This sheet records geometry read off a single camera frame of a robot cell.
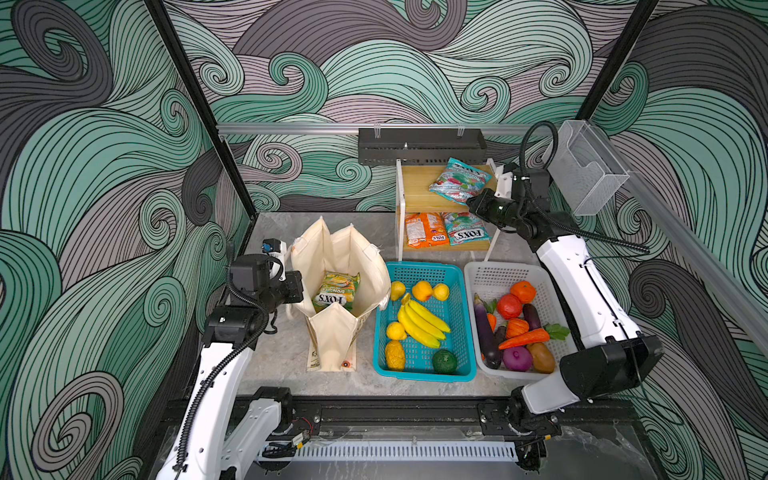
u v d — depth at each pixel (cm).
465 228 91
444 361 78
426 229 91
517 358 77
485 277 95
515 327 83
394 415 75
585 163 79
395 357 79
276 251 61
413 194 80
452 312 90
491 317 88
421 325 87
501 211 62
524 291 90
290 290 62
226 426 43
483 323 85
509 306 87
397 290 92
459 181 79
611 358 39
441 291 92
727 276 54
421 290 92
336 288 87
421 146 97
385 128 94
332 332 72
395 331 84
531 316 87
